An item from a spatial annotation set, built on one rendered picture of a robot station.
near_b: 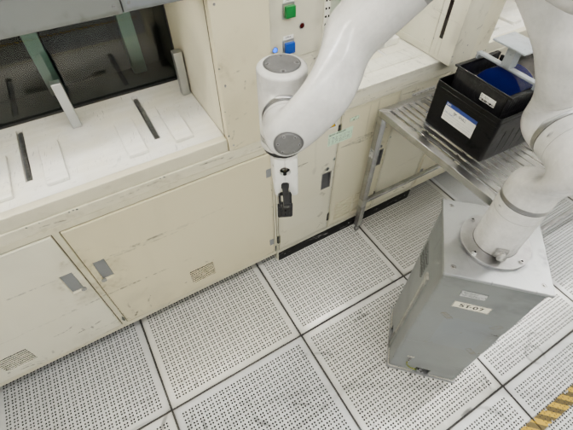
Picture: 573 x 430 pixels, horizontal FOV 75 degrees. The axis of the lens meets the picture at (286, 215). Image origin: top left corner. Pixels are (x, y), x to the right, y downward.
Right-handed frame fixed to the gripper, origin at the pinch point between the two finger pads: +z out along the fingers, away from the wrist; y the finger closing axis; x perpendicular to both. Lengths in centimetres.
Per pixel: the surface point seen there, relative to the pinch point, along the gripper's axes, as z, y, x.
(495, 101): 6, 40, -71
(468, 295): 34, -11, -51
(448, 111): 16, 50, -62
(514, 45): -7, 49, -75
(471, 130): 16, 40, -67
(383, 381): 101, -14, -40
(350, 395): 101, -18, -25
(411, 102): 25, 70, -58
